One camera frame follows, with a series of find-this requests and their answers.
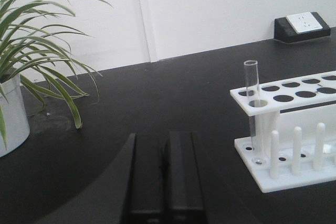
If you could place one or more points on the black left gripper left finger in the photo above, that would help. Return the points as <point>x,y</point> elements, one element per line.
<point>130,189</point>

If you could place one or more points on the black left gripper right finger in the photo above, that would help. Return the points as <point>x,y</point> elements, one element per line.
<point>183,193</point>

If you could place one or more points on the clear glass test tube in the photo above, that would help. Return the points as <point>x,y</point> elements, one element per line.
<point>253,96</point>

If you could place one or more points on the white test tube rack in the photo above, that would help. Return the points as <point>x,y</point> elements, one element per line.
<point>293,142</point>

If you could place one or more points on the white plant pot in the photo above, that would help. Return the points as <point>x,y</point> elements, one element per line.
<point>14,121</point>

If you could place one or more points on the green spider plant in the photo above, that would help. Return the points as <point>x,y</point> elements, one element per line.
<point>33,46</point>

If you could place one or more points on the black white power socket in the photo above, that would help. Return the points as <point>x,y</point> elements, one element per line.
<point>300,27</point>

